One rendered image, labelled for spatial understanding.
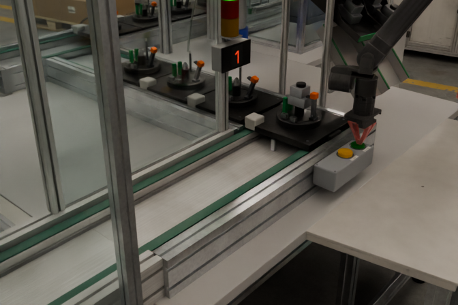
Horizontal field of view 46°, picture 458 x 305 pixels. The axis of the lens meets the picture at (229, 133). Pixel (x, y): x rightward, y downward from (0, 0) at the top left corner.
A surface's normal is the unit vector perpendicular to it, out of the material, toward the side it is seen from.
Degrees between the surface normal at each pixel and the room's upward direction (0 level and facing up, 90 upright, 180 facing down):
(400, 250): 0
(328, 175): 90
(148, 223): 0
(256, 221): 90
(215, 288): 0
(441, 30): 90
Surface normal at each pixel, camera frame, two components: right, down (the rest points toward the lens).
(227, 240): 0.75, 0.29
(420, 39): -0.53, 0.37
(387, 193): 0.00, -0.90
